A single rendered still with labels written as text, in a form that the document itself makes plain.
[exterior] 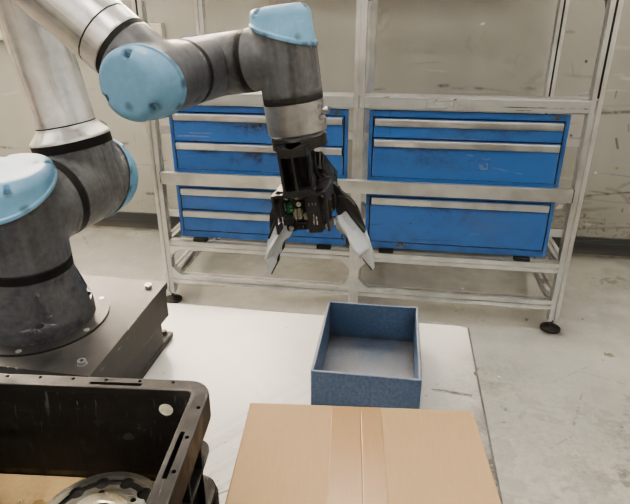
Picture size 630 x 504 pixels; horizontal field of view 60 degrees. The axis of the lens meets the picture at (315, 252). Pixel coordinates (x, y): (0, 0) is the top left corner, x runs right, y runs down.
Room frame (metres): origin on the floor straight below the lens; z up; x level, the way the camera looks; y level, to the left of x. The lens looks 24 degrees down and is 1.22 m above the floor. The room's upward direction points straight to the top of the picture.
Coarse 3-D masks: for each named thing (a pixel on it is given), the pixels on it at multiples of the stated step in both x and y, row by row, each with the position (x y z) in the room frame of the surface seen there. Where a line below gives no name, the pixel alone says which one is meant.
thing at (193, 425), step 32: (0, 384) 0.38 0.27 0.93; (32, 384) 0.38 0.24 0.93; (64, 384) 0.38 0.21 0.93; (96, 384) 0.38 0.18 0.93; (128, 384) 0.38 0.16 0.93; (160, 384) 0.38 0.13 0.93; (192, 384) 0.38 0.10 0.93; (192, 416) 0.34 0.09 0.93; (192, 448) 0.31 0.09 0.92; (160, 480) 0.27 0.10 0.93
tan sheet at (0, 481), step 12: (0, 480) 0.37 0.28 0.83; (12, 480) 0.37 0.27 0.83; (24, 480) 0.37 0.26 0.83; (36, 480) 0.37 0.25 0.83; (48, 480) 0.37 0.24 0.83; (60, 480) 0.37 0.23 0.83; (72, 480) 0.37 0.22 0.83; (0, 492) 0.36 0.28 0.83; (12, 492) 0.36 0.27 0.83; (24, 492) 0.36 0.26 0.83; (36, 492) 0.36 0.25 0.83; (48, 492) 0.36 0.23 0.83
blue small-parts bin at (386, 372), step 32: (352, 320) 0.80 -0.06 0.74; (384, 320) 0.80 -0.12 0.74; (416, 320) 0.75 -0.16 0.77; (320, 352) 0.69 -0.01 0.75; (352, 352) 0.76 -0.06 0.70; (384, 352) 0.76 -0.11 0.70; (416, 352) 0.69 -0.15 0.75; (320, 384) 0.61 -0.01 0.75; (352, 384) 0.61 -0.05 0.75; (384, 384) 0.60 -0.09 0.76; (416, 384) 0.60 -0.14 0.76
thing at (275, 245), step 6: (276, 234) 0.70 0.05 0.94; (282, 234) 0.72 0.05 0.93; (288, 234) 0.71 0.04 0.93; (270, 240) 0.72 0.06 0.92; (276, 240) 0.69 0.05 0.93; (282, 240) 0.72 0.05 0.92; (270, 246) 0.68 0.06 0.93; (276, 246) 0.71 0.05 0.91; (282, 246) 0.72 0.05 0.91; (270, 252) 0.69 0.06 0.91; (276, 252) 0.72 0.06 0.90; (264, 258) 0.68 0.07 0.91; (270, 258) 0.72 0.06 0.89; (276, 258) 0.72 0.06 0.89; (270, 264) 0.72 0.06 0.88; (276, 264) 0.72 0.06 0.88; (270, 270) 0.72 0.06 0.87
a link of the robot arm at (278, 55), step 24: (264, 24) 0.67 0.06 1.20; (288, 24) 0.67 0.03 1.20; (312, 24) 0.69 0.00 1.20; (240, 48) 0.68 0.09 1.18; (264, 48) 0.67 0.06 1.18; (288, 48) 0.67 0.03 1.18; (312, 48) 0.68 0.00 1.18; (264, 72) 0.67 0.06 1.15; (288, 72) 0.66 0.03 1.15; (312, 72) 0.68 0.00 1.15; (264, 96) 0.68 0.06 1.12; (288, 96) 0.66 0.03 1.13; (312, 96) 0.67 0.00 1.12
